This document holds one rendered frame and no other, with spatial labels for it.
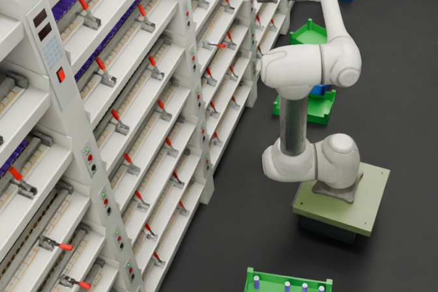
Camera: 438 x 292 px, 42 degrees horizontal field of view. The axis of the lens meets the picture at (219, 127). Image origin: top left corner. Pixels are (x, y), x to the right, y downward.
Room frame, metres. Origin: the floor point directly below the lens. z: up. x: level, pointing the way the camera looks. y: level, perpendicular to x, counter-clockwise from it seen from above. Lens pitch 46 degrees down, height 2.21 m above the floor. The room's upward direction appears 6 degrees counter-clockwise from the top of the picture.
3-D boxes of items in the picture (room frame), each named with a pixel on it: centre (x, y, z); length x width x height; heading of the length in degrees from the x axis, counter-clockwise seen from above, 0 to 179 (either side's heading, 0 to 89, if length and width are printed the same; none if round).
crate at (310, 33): (2.78, -0.67, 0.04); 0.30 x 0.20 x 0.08; 41
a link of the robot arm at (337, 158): (1.50, -0.48, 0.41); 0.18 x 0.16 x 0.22; 85
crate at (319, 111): (2.24, -0.48, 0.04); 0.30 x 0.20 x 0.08; 66
